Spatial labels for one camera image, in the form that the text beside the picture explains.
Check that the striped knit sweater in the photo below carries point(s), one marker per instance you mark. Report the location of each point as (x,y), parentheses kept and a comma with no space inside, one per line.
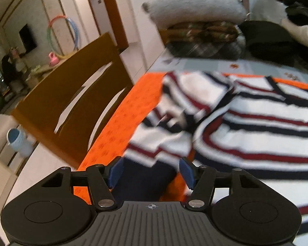
(246,123)

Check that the wall television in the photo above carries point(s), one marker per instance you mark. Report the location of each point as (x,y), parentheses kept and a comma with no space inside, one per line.
(27,38)

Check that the wooden chair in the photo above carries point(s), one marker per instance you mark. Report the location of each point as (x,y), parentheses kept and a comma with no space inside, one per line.
(54,94)

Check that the grey patterned tablecloth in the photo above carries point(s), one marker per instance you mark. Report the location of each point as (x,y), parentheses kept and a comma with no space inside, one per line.
(259,68)

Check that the colourful hula hoop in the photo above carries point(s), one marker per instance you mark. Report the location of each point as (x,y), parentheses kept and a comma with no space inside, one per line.
(76,29)

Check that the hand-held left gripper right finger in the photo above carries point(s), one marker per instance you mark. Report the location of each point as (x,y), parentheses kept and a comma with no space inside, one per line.
(186,171)

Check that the brown patterned folded garment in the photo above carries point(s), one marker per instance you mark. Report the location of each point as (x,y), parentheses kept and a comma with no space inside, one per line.
(200,30)

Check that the brown door frame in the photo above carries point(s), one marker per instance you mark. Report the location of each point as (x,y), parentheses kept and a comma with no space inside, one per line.
(115,18)

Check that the dark hanging coat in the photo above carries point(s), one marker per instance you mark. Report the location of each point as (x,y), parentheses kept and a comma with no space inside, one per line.
(10,69)

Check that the cream television cabinet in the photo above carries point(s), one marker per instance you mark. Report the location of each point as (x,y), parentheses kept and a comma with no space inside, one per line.
(41,71)

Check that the black folded garment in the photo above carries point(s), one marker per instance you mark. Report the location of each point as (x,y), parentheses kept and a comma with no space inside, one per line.
(267,41)

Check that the grey plaid folded garment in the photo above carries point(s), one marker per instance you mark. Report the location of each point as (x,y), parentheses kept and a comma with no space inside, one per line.
(208,50)

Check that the blue trash bin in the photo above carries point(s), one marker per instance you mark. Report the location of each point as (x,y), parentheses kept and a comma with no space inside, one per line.
(18,139)

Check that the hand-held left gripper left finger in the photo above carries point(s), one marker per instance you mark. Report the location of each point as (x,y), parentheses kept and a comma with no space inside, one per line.
(115,174)

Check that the pink kettlebell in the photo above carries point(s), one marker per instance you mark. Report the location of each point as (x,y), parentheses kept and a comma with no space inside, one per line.
(53,61)

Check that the orange floral mat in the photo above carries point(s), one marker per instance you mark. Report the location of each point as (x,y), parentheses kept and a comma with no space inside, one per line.
(113,133)

